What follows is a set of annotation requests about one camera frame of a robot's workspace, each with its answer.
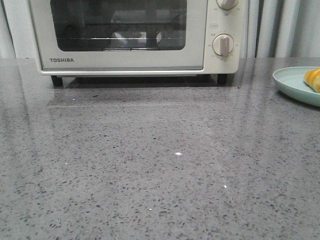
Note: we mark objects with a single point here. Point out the glass oven door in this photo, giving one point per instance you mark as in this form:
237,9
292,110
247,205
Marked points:
48,15

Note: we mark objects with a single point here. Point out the golden croissant bread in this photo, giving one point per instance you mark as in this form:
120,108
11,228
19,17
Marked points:
312,79

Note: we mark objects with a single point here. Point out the right black oven foot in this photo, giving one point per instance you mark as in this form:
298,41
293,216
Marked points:
222,79

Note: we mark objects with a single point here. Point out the black oven foot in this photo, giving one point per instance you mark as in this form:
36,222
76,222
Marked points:
57,81
222,79

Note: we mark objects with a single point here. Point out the lower cream oven knob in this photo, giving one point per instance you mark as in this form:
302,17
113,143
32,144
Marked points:
223,45

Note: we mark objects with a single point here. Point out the cream oven knob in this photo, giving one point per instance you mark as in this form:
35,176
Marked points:
223,45
227,4

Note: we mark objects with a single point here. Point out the left black oven foot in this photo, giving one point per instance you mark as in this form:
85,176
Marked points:
57,81

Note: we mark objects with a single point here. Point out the cream Toshiba toaster oven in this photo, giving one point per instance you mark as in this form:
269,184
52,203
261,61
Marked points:
218,21

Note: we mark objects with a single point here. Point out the upper cream oven knob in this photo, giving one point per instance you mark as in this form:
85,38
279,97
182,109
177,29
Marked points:
227,4

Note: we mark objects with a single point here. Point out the light green plate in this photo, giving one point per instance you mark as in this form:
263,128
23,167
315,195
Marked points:
290,81

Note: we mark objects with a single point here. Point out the grey white curtain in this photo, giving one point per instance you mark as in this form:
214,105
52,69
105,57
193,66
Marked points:
272,28

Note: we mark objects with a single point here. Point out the metal wire oven rack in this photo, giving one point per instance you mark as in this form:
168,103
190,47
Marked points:
120,37

